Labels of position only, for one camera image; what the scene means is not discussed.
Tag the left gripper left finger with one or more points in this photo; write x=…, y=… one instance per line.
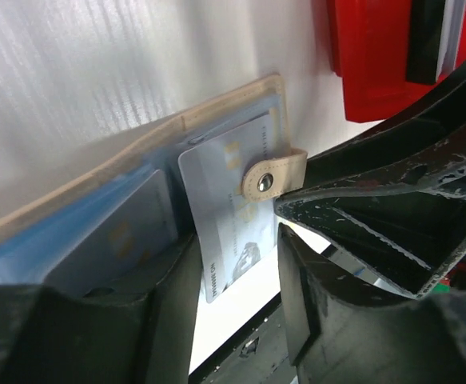
x=136, y=329

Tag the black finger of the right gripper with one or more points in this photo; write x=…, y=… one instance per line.
x=394, y=197

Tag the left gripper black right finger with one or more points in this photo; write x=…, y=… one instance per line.
x=340, y=329

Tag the beige card holder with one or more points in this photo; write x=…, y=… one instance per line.
x=114, y=157

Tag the light blue credit card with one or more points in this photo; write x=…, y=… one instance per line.
x=95, y=239

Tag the silver VIP credit card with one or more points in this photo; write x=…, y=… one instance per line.
x=234, y=234

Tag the red plastic card tray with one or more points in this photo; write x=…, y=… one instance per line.
x=368, y=48

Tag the black credit card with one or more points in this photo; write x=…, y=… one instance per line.
x=425, y=29

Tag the stack of upright cards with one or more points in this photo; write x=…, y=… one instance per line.
x=450, y=34

